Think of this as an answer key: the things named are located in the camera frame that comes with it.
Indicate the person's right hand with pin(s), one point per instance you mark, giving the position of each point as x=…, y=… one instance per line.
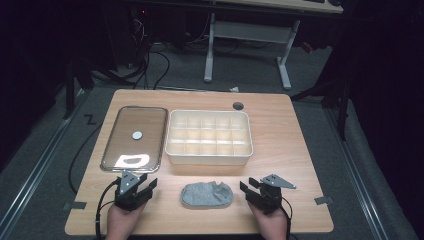
x=271, y=225

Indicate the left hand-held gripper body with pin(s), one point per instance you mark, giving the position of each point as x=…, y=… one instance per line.
x=128, y=200

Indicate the grey sock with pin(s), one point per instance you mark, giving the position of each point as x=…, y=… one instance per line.
x=205, y=196

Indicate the person's left hand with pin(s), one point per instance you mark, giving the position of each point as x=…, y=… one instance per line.
x=121, y=223

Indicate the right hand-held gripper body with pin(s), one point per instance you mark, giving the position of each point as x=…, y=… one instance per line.
x=270, y=198

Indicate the white paper scrap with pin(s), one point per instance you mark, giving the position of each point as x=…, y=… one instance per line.
x=234, y=89

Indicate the white metal desk frame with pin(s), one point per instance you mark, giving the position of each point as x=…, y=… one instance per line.
x=248, y=33

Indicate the metal floor rail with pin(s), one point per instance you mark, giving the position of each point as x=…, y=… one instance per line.
x=36, y=166
x=356, y=173

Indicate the black metal stand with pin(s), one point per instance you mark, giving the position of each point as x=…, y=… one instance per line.
x=70, y=90
x=343, y=100

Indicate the white compartment storage box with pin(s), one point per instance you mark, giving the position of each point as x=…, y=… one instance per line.
x=208, y=156

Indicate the transparent plastic box lid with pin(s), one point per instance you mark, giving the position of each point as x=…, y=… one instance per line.
x=136, y=150

